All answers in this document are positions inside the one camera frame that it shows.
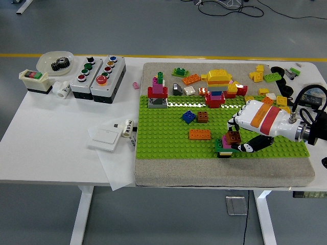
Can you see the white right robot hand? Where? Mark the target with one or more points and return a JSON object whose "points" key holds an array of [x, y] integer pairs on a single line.
{"points": [[263, 117]]}

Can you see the brown square brick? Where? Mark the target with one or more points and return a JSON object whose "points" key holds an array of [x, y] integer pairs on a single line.
{"points": [[233, 136], [203, 118]]}

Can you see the orange long brick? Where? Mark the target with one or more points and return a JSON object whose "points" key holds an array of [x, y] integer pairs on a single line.
{"points": [[200, 134], [191, 79]]}

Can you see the white square brick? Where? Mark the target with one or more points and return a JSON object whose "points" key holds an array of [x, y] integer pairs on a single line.
{"points": [[189, 91], [270, 96]]}

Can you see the red brick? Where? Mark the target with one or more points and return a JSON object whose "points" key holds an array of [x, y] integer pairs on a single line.
{"points": [[151, 92], [214, 104], [241, 90]]}

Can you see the lime green brick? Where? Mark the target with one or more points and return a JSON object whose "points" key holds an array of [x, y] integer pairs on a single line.
{"points": [[272, 77], [178, 72]]}

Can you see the pink flat brick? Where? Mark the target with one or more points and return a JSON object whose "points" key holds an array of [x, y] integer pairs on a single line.
{"points": [[234, 82], [215, 98]]}

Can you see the pink square brick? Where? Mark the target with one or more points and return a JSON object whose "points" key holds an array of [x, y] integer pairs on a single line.
{"points": [[225, 144]]}

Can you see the small yellow brick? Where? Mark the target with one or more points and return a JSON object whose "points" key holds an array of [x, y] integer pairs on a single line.
{"points": [[259, 68]]}

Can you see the blue flat brick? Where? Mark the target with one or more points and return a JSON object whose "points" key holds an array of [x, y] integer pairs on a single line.
{"points": [[216, 93]]}

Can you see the yellow and white flat brick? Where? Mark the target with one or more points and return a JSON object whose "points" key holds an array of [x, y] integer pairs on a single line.
{"points": [[224, 153]]}

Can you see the dark green brick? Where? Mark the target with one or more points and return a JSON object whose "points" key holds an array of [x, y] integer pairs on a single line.
{"points": [[218, 146]]}

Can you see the grey flat brick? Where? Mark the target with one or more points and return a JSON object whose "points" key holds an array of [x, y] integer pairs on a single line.
{"points": [[217, 88]]}

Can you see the black brick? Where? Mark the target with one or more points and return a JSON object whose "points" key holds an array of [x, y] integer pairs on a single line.
{"points": [[224, 156]]}

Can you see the orange flat brick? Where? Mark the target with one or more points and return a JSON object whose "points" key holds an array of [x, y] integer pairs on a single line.
{"points": [[217, 83]]}

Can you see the yellow domed brick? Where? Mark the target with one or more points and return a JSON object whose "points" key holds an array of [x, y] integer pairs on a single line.
{"points": [[217, 74]]}

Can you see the blue square brick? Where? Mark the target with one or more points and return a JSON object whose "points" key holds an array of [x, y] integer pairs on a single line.
{"points": [[189, 117]]}

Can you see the dark grey slope brick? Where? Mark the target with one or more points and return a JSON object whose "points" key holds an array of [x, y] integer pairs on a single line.
{"points": [[176, 89]]}

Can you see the small green brick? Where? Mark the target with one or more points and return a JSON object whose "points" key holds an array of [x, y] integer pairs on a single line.
{"points": [[160, 77]]}

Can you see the pink tall brick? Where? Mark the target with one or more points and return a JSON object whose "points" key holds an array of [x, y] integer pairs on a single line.
{"points": [[156, 88]]}

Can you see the grey arch brick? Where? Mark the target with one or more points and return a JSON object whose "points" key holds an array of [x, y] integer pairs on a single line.
{"points": [[150, 104]]}

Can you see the small pink brick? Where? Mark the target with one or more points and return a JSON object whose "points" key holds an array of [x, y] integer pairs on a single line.
{"points": [[136, 85]]}

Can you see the black toy tyre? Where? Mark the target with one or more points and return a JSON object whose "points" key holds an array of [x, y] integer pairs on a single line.
{"points": [[277, 71], [281, 81], [288, 91]]}

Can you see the black display module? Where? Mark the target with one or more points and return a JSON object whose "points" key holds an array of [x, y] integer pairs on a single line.
{"points": [[310, 100]]}

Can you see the grey and green small tool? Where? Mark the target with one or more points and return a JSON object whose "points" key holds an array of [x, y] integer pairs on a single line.
{"points": [[291, 73]]}

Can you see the small metal screw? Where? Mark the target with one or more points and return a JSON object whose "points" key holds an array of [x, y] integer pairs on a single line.
{"points": [[298, 64]]}

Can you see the plastic bag with blue part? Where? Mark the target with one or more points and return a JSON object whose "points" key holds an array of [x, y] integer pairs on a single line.
{"points": [[322, 91]]}

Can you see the table control panel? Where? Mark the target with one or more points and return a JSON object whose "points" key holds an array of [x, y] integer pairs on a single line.
{"points": [[309, 194]]}

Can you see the metal floor plate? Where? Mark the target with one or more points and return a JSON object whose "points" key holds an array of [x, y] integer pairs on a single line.
{"points": [[236, 205]]}

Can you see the green studded baseplate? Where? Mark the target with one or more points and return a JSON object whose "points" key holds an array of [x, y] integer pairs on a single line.
{"points": [[166, 140]]}

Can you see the grey-brown mat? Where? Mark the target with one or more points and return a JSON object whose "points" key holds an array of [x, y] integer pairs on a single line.
{"points": [[178, 171]]}

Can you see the white table leg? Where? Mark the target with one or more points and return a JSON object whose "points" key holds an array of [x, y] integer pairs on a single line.
{"points": [[265, 219], [81, 217]]}

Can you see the white labelled tube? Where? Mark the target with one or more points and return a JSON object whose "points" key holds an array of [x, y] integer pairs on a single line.
{"points": [[127, 128]]}

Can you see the white paper sheet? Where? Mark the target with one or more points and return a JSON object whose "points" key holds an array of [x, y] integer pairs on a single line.
{"points": [[117, 168]]}

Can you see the grey five-button box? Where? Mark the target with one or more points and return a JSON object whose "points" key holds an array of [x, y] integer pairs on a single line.
{"points": [[107, 89]]}

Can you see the grey four-button box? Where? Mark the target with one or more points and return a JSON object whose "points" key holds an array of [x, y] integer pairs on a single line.
{"points": [[81, 86]]}

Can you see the white pipe fitting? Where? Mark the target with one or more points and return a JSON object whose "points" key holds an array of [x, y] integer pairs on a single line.
{"points": [[62, 89]]}

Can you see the black metal gear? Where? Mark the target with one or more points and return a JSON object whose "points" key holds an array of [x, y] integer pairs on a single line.
{"points": [[60, 64]]}

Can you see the white plastic bowl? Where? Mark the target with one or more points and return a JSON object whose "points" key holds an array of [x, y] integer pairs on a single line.
{"points": [[43, 63]]}

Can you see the grey furniture foot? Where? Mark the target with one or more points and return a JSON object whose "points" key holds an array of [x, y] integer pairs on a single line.
{"points": [[24, 6]]}

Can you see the white wall switch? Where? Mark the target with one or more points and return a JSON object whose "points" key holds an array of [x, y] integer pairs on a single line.
{"points": [[104, 136]]}

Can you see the cream switch box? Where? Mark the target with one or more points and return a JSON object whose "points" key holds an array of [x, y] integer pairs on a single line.
{"points": [[35, 81]]}

